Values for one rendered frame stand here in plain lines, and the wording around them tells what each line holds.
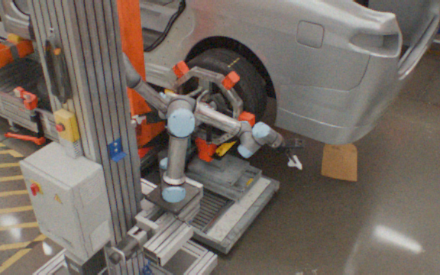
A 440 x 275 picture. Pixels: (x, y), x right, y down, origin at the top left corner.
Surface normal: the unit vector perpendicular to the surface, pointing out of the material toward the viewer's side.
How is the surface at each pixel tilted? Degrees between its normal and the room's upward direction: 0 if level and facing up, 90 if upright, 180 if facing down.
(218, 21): 90
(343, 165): 2
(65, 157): 0
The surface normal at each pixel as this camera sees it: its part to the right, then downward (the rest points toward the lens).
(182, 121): 0.18, 0.47
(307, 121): -0.54, 0.49
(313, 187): 0.01, -0.81
